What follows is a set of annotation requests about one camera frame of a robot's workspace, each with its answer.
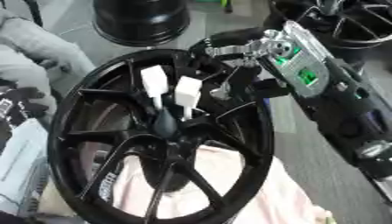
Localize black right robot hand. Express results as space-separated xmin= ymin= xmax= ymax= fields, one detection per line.
xmin=186 ymin=27 xmax=293 ymax=103

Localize black spoked wheel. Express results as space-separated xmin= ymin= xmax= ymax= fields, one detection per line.
xmin=45 ymin=48 xmax=277 ymax=224

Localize white pin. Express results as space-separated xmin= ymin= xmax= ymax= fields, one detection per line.
xmin=172 ymin=75 xmax=204 ymax=121
xmin=139 ymin=65 xmax=171 ymax=110

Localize black spoked wheel rim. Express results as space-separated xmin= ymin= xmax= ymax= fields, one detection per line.
xmin=264 ymin=0 xmax=392 ymax=60

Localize pale pink cloth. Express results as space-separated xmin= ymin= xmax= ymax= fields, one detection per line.
xmin=38 ymin=144 xmax=339 ymax=224

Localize person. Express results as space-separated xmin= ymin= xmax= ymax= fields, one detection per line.
xmin=0 ymin=8 xmax=98 ymax=218

